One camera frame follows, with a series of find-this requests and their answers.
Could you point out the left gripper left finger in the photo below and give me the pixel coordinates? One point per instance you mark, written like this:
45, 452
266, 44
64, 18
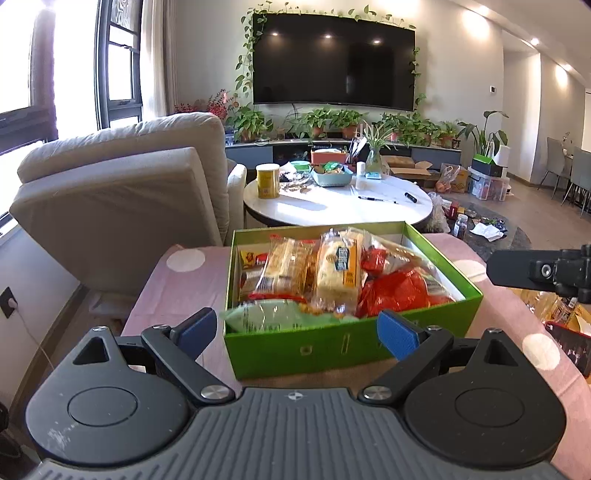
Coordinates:
176, 350

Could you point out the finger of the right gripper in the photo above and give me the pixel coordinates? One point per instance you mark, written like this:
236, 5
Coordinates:
525, 269

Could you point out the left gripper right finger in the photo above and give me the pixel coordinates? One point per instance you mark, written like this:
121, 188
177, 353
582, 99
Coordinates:
418, 352

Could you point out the shiny red snack bag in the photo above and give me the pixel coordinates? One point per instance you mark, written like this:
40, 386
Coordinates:
400, 291

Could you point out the pale green snack bag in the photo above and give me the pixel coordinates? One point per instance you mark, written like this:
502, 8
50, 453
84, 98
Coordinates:
280, 315

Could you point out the orange bread packet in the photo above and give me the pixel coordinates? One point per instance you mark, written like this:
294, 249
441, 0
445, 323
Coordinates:
338, 277

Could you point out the yellow bread packet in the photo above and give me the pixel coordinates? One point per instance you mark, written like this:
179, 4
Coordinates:
285, 273

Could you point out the brown beige snack bag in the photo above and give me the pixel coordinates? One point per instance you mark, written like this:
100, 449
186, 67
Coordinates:
248, 281

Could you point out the dark round marble table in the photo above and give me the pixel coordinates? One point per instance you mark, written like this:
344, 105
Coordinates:
484, 230

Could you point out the red cased smartphone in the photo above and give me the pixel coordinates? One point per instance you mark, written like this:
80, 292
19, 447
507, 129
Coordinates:
576, 345

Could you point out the grey dining chair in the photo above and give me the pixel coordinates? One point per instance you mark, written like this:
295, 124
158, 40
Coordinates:
559, 164

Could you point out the green cardboard box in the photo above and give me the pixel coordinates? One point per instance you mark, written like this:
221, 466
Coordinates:
306, 299

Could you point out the black marker pen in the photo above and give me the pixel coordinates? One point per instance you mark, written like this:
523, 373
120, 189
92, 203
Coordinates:
411, 197

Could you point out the cardboard box on console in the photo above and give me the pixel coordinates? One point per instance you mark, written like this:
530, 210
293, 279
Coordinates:
407, 168

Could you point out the beige sofa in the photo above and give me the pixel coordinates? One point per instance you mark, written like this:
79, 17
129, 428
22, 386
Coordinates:
106, 206

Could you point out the yellow canister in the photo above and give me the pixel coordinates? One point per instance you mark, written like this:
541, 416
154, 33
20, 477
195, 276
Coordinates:
268, 180

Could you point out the light blue snack bowl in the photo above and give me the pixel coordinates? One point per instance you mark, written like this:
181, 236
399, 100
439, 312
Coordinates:
332, 180

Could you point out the white round coffee table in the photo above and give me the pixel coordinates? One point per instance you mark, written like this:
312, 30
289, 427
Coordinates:
362, 201

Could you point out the glass vase with plant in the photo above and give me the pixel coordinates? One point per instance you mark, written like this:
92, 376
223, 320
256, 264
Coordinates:
376, 135

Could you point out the dark tv console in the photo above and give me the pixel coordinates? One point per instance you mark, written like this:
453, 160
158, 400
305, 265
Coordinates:
283, 151

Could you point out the wall power socket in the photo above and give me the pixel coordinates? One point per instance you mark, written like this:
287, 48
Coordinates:
8, 303

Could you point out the wall mounted television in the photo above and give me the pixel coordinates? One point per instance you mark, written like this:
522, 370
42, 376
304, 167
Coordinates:
317, 59

